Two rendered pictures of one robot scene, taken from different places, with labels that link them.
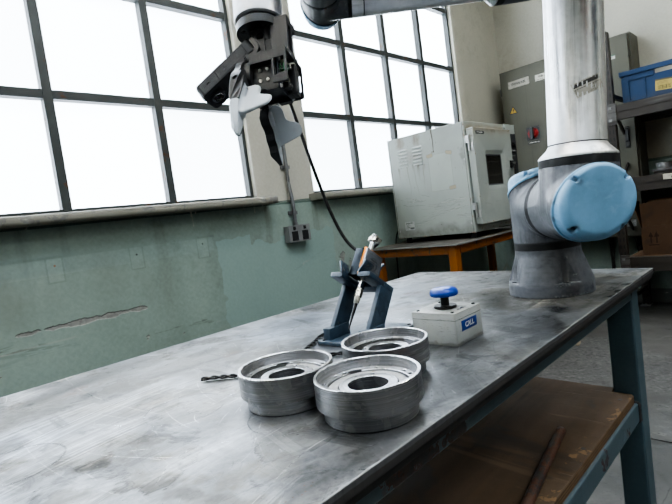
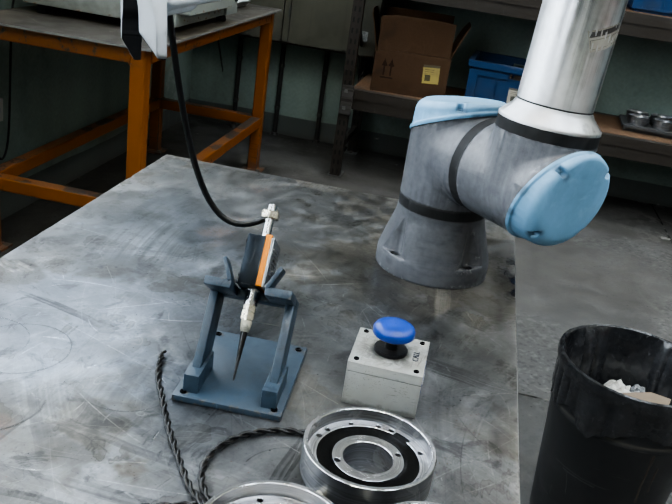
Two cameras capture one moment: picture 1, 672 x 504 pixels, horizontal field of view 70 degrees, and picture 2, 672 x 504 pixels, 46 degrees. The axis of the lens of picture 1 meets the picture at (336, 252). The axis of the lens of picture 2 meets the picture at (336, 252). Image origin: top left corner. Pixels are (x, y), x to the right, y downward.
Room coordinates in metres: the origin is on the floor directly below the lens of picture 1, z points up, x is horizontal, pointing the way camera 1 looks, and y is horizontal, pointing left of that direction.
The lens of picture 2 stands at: (0.19, 0.31, 1.22)
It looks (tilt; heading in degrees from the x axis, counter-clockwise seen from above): 23 degrees down; 323
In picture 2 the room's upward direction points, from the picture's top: 8 degrees clockwise
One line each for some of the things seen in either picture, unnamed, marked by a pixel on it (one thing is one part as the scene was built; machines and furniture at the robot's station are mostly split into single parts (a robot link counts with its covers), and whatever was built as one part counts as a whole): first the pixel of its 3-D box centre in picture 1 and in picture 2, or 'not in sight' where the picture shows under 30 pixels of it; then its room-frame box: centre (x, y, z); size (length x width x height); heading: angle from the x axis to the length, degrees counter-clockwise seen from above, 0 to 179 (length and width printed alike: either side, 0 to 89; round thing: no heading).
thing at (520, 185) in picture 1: (544, 204); (457, 148); (0.90, -0.40, 0.97); 0.13 x 0.12 x 0.14; 179
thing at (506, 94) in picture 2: not in sight; (520, 85); (2.94, -2.77, 0.56); 0.52 x 0.38 x 0.22; 42
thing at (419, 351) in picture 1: (385, 354); (366, 466); (0.57, -0.04, 0.82); 0.10 x 0.10 x 0.04
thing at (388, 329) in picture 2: (445, 303); (391, 346); (0.68, -0.14, 0.85); 0.04 x 0.04 x 0.05
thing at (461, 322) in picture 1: (449, 320); (388, 366); (0.68, -0.15, 0.82); 0.08 x 0.07 x 0.05; 135
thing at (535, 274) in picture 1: (548, 265); (437, 230); (0.90, -0.40, 0.85); 0.15 x 0.15 x 0.10
